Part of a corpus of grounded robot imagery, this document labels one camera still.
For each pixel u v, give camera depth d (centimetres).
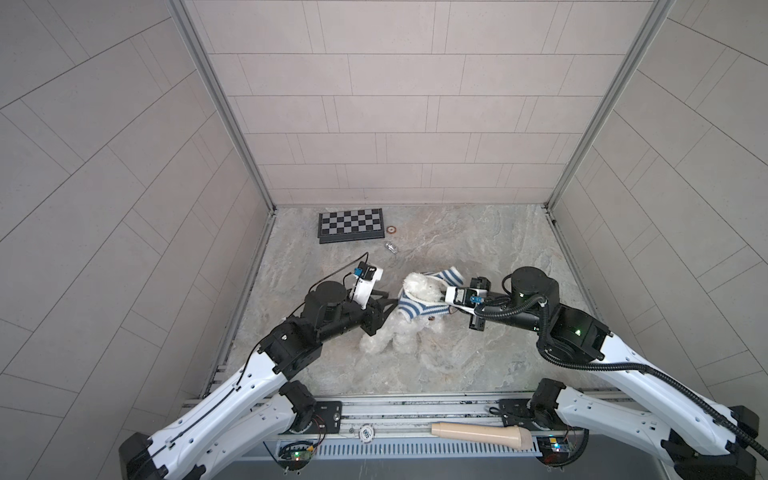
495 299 48
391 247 102
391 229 109
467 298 48
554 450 68
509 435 66
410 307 60
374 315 58
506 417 71
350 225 105
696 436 39
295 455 65
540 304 44
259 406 57
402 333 70
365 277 57
